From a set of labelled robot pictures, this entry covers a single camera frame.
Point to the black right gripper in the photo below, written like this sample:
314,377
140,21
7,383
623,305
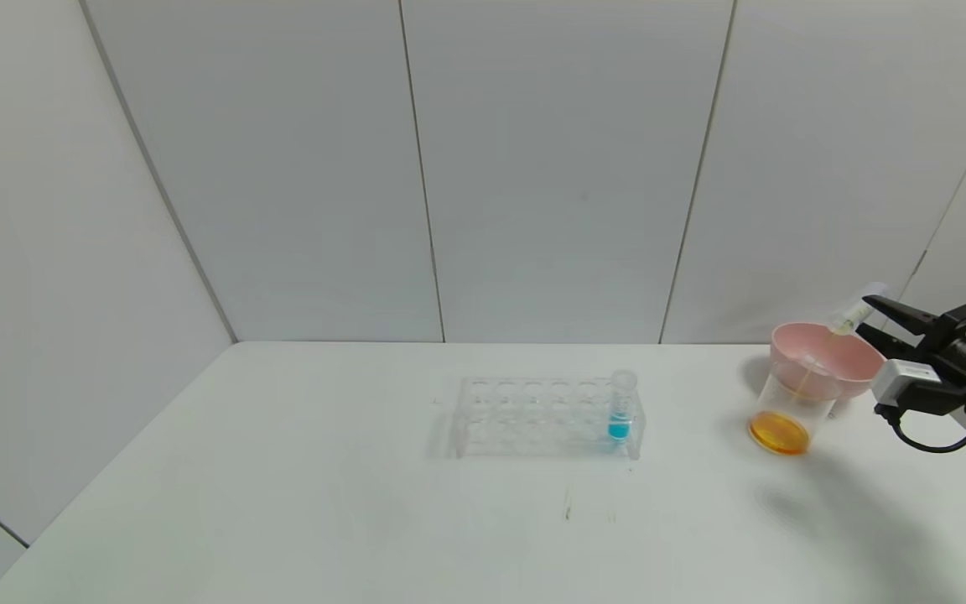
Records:
950,330

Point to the test tube with yellow pigment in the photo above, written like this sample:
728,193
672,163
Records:
850,319

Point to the clear plastic beaker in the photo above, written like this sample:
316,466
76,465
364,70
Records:
781,432

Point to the test tube with blue pigment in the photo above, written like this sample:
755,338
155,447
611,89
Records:
618,429

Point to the clear plastic test tube rack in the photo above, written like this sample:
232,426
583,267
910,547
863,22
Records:
525,419

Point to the pink bowl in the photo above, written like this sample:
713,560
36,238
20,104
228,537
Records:
843,373

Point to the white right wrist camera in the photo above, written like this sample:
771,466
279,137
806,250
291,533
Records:
906,379

